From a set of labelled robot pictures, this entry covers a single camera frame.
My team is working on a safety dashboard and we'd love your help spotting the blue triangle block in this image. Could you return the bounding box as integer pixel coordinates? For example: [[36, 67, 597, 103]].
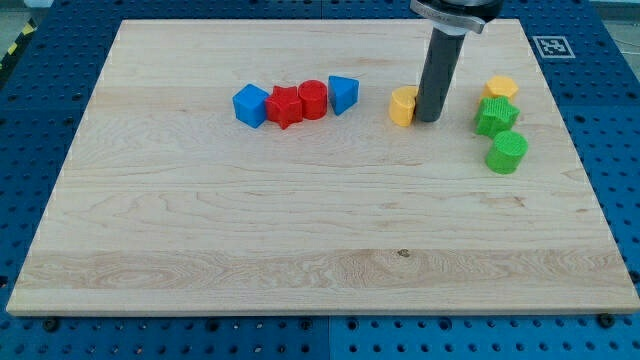
[[328, 75, 359, 116]]

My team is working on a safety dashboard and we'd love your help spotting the green cylinder block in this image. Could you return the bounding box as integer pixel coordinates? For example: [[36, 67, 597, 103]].
[[485, 130, 528, 174]]

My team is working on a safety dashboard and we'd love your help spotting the green star block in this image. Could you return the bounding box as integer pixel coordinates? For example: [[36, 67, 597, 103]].
[[474, 96, 520, 139]]

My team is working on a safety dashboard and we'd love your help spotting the yellow hexagon block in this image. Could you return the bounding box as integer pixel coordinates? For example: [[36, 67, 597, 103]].
[[481, 75, 519, 102]]

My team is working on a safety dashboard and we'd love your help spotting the red cylinder block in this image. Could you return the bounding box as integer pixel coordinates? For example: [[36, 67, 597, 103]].
[[298, 80, 328, 120]]

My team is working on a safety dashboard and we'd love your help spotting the red star block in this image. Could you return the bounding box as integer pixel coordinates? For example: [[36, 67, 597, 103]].
[[265, 86, 303, 130]]

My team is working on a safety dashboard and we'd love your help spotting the white fiducial marker tag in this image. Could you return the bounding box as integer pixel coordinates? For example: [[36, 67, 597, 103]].
[[533, 35, 575, 59]]

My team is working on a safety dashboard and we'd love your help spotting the silver black robot arm flange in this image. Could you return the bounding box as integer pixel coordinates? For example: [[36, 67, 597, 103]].
[[410, 0, 504, 34]]

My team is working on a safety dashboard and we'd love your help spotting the yellow heart block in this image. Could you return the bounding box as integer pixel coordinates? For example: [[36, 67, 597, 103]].
[[388, 85, 418, 127]]

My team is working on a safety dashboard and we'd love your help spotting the blue cube block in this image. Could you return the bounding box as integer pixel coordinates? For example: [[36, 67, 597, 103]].
[[232, 84, 270, 128]]

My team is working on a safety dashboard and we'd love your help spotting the wooden board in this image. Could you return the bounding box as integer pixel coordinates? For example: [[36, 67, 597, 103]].
[[7, 20, 639, 317]]

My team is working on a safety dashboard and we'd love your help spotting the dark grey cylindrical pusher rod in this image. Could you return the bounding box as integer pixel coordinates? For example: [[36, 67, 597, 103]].
[[415, 25, 466, 122]]

